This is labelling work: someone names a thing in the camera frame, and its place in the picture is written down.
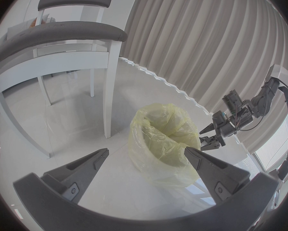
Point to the yellow plastic bag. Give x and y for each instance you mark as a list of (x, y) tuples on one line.
[(144, 138)]

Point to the white chair with grey seat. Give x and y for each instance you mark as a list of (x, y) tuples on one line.
[(74, 32)]

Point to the orange cushion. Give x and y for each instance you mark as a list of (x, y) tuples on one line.
[(33, 22)]

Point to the beige curtain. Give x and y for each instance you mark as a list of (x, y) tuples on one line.
[(206, 44)]

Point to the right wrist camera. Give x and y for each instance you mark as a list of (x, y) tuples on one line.
[(219, 119)]

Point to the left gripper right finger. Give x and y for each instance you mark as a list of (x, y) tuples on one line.
[(206, 169)]

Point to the white trash bin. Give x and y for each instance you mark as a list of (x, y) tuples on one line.
[(175, 163)]

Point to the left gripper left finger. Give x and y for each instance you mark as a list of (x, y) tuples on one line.
[(86, 169)]

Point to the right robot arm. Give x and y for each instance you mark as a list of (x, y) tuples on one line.
[(261, 100)]

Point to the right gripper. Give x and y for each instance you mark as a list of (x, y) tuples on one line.
[(237, 123)]

